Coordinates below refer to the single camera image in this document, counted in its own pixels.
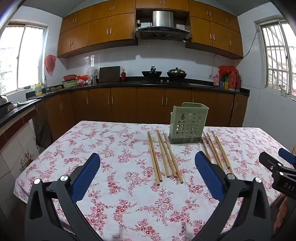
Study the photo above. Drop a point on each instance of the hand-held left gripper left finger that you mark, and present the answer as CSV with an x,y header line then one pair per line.
x,y
85,178

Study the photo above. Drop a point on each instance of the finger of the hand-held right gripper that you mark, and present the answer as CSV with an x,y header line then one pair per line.
x,y
288,156
269,162

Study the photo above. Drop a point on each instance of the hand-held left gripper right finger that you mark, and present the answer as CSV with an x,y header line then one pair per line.
x,y
208,176

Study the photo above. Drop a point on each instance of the green perforated utensil holder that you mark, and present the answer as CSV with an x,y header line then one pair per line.
x,y
188,122

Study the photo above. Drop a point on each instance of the person's right forearm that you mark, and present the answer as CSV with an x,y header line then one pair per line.
x,y
286,208

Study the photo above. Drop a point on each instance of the pink floral tablecloth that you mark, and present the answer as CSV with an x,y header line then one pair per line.
x,y
127,197

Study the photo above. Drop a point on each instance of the wooden base cabinets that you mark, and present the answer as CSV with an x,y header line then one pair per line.
x,y
124,104

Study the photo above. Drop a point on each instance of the tall red sauce bottles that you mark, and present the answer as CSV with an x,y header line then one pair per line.
x,y
234,81

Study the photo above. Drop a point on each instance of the colourful seasoning boxes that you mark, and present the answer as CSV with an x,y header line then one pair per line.
x,y
224,85

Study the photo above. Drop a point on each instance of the pink bottle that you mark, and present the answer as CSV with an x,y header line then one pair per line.
x,y
216,81

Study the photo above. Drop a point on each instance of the green basin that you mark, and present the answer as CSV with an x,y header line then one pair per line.
x,y
69,83

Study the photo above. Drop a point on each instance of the grey dish cloth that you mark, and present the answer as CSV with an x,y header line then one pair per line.
x,y
25,102

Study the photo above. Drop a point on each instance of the red and white plastic bag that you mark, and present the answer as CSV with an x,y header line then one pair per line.
x,y
83,80

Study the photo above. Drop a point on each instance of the barred window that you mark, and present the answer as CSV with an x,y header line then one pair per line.
x,y
277,58

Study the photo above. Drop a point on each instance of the yellow detergent bottle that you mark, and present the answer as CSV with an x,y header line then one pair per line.
x,y
38,90

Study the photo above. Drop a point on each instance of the red plastic bag on bottles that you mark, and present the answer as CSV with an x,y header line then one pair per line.
x,y
227,69

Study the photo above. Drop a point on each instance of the red basin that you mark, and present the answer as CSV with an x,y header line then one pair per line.
x,y
69,77

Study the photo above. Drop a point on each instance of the sink faucet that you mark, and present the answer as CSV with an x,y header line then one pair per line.
x,y
45,83

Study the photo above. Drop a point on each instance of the gas stove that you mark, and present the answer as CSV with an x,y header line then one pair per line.
x,y
161,81

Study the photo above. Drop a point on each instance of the clear plastic bag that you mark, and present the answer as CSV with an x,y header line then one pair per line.
x,y
91,71

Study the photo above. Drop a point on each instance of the dark cutting board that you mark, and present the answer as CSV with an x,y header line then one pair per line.
x,y
109,74

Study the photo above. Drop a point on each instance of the black pot with lid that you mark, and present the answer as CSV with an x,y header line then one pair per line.
x,y
177,73

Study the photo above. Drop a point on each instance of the small red bottle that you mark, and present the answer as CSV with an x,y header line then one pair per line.
x,y
123,76

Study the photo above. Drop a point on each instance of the metal kettle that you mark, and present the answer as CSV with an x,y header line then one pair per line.
x,y
2,99

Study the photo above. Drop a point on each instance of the black wok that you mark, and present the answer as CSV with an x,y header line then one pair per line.
x,y
152,73

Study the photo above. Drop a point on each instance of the hanging red plastic bag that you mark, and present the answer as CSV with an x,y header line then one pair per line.
x,y
50,63

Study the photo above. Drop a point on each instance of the sliding glass window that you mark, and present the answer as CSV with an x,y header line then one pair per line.
x,y
23,58

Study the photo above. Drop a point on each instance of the steel range hood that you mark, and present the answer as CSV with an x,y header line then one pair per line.
x,y
163,25

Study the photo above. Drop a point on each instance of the wooden wall cabinet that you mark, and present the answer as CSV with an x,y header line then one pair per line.
x,y
161,4
97,30
215,30

